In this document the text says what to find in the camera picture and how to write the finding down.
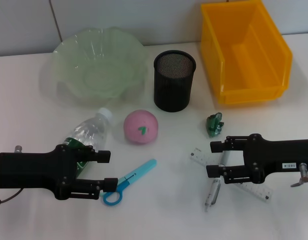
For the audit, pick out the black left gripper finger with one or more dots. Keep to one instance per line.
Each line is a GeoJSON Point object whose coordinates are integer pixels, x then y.
{"type": "Point", "coordinates": [110, 185]}

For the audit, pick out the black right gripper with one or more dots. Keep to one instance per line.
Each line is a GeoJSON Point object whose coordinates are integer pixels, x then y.
{"type": "Point", "coordinates": [276, 156]}

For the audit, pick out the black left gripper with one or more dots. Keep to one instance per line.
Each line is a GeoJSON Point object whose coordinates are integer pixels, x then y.
{"type": "Point", "coordinates": [31, 170]}

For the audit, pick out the clear green-label water bottle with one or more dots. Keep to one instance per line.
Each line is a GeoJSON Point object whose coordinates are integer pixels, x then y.
{"type": "Point", "coordinates": [93, 127]}

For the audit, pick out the small green toy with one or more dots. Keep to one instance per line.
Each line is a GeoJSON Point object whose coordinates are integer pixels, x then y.
{"type": "Point", "coordinates": [214, 125]}

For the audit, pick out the blue scissors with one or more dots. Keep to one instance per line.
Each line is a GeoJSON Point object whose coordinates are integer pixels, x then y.
{"type": "Point", "coordinates": [141, 170]}

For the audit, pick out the pink toy peach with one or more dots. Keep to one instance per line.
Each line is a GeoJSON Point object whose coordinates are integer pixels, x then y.
{"type": "Point", "coordinates": [141, 126]}

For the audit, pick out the clear plastic ruler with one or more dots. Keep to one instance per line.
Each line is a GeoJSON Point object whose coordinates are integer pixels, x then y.
{"type": "Point", "coordinates": [201, 156]}

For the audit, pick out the silver pen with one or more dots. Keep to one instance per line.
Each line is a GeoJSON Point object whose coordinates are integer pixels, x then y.
{"type": "Point", "coordinates": [212, 193]}

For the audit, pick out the black mesh pen holder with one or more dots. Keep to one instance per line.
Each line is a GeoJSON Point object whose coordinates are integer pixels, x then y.
{"type": "Point", "coordinates": [173, 85]}

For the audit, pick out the green glass fruit plate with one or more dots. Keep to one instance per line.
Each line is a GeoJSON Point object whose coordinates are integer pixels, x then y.
{"type": "Point", "coordinates": [93, 70]}

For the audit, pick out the yellow plastic bin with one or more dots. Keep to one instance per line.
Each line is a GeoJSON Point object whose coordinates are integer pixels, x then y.
{"type": "Point", "coordinates": [246, 62]}

